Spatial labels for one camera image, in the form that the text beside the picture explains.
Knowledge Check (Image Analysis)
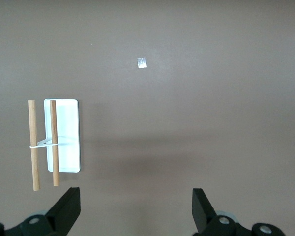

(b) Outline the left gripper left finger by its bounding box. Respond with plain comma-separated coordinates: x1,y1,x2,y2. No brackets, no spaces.
18,187,82,236

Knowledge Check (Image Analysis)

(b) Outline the white rubber band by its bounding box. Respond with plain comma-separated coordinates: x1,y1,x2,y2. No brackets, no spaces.
29,136,77,149

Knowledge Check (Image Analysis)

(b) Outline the wooden rod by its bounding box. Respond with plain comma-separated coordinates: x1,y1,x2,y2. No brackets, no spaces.
49,100,60,187
28,100,41,192

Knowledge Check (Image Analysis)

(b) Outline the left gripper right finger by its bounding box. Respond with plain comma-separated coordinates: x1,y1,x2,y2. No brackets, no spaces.
192,188,244,236

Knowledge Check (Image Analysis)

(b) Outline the small clear tape piece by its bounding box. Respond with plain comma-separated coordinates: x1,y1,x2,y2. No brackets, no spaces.
137,57,148,70

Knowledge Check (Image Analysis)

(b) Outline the white rectangular tray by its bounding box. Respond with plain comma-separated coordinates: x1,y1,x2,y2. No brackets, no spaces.
43,98,81,174

